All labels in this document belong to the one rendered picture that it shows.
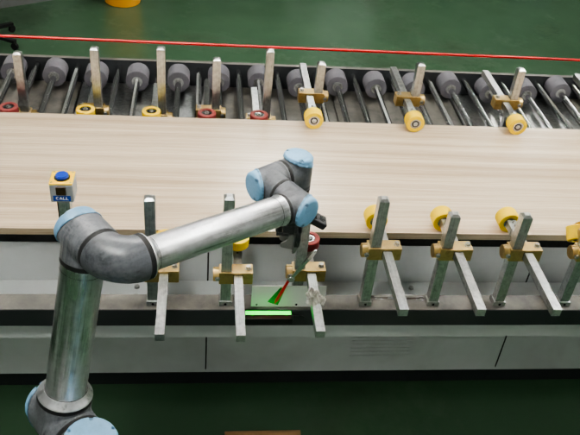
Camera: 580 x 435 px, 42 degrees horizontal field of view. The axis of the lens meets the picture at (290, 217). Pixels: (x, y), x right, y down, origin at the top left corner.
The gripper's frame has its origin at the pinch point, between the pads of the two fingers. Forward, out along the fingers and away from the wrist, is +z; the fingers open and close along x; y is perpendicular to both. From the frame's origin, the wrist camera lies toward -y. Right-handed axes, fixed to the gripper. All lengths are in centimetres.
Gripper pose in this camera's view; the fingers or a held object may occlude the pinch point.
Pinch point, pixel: (295, 249)
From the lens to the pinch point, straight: 244.4
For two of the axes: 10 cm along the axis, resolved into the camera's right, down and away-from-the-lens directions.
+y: -9.9, -0.1, -1.2
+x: 0.9, 6.1, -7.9
